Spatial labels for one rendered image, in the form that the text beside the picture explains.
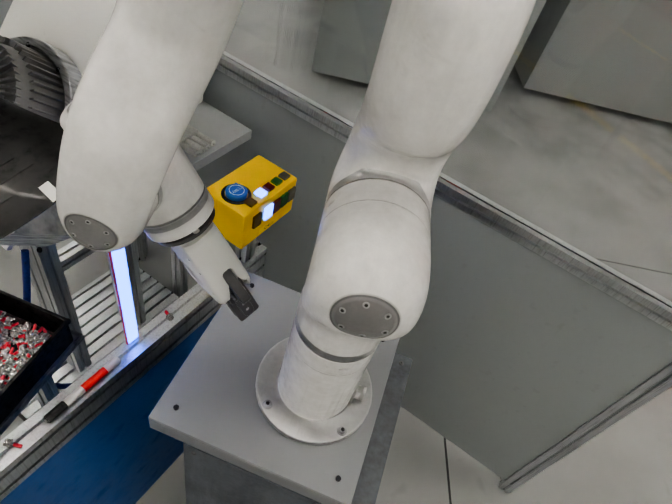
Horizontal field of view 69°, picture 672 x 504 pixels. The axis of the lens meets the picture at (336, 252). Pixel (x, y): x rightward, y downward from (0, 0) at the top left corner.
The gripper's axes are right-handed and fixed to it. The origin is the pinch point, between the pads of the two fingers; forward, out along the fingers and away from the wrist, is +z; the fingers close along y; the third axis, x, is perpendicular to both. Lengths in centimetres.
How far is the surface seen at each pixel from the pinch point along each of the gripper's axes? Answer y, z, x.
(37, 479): -24, 23, -43
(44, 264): -76, 17, -24
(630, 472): 27, 173, 80
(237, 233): -23.3, 7.3, 10.0
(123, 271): -19.2, -3.1, -9.2
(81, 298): -123, 59, -29
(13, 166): -30.2, -20.9, -11.0
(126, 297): -21.5, 2.5, -11.5
